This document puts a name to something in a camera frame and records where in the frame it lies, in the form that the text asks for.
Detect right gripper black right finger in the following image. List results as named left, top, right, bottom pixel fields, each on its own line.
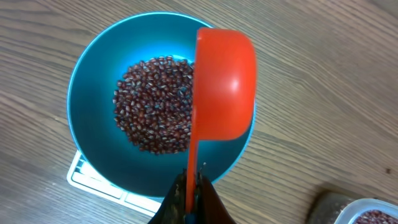
left=195, top=163, right=236, bottom=224

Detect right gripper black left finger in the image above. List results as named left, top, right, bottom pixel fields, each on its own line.
left=148, top=169, right=187, bottom=224

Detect orange measuring scoop blue handle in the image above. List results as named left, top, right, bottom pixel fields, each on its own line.
left=185, top=27, right=257, bottom=213

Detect white digital kitchen scale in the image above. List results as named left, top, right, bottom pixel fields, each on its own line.
left=67, top=151, right=163, bottom=217

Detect red beans in bowl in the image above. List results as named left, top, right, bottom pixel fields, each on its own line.
left=113, top=55, right=195, bottom=154

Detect blue metal bowl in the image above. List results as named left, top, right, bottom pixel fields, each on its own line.
left=67, top=12, right=256, bottom=197

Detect clear plastic bean container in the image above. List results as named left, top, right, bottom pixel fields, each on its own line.
left=335, top=198, right=397, bottom=224

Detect red beans in container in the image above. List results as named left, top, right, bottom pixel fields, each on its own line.
left=354, top=210, right=398, bottom=224

